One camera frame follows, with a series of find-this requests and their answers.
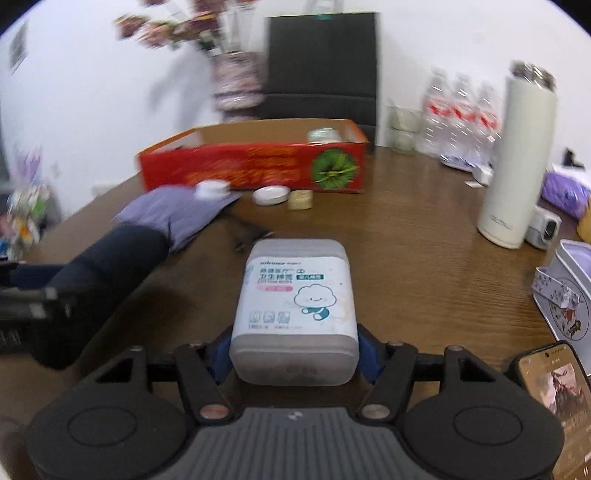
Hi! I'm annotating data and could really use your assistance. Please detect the clear water bottle red label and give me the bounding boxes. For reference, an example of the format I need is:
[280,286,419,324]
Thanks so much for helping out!
[475,82,503,162]
[450,74,479,160]
[422,68,455,155]

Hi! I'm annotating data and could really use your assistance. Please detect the purple fabric pouch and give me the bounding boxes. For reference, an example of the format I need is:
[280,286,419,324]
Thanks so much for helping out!
[115,185,243,253]

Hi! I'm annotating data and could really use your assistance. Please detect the black charging cable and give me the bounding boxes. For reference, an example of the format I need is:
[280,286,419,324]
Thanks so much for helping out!
[232,218,274,253]

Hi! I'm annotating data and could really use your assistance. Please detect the small gold cube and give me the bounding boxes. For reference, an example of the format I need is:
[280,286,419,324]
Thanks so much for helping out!
[288,189,315,212]

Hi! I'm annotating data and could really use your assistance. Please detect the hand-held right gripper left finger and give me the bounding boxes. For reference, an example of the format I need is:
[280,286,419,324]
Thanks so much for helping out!
[93,324,237,426]

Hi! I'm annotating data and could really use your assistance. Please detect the clear crinkled plastic packet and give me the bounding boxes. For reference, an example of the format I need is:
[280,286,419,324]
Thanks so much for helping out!
[307,128,345,144]

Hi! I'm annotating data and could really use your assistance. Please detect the pink marbled vase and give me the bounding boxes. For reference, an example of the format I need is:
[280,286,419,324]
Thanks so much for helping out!
[210,51,266,123]

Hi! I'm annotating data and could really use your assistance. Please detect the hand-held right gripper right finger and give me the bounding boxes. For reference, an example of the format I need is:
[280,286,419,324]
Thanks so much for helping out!
[356,323,500,422]

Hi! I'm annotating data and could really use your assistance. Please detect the clear glass cup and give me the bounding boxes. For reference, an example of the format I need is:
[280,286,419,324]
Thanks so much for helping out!
[387,105,423,154]

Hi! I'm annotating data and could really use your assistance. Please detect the red cardboard box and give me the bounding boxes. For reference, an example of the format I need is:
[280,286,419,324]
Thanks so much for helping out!
[137,119,370,193]

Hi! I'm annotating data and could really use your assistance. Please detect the shelf of assorted small goods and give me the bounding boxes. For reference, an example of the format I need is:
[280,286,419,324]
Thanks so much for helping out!
[0,148,52,260]

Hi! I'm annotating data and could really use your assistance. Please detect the dried pink flowers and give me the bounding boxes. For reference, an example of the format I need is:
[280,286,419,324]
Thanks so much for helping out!
[113,0,245,58]

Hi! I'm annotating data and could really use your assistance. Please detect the purple tissue pack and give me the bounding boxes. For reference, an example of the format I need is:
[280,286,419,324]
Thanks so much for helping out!
[541,168,591,219]

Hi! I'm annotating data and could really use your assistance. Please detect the black paper bag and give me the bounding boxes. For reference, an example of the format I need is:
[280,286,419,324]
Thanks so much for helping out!
[259,13,382,144]

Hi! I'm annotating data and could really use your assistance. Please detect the dark blue pouch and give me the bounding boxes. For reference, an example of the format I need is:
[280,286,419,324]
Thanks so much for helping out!
[9,225,170,371]

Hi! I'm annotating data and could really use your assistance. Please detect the white thermos bottle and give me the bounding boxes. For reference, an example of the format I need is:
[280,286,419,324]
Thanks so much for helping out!
[477,60,558,250]

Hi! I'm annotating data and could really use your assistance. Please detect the flat white round container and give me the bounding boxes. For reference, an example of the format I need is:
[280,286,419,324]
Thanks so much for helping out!
[252,185,291,206]

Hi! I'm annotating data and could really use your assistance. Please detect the white cotton swab box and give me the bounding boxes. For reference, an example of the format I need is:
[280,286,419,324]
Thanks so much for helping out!
[229,239,360,387]

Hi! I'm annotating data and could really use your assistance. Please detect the small white device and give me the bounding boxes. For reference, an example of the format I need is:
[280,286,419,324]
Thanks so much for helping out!
[525,205,563,248]

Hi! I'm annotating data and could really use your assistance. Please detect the white floral tin box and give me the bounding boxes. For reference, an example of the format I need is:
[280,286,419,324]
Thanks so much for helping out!
[531,239,591,343]

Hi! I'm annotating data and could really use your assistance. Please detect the black smartphone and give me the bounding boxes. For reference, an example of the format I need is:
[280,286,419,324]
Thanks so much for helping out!
[514,340,591,480]

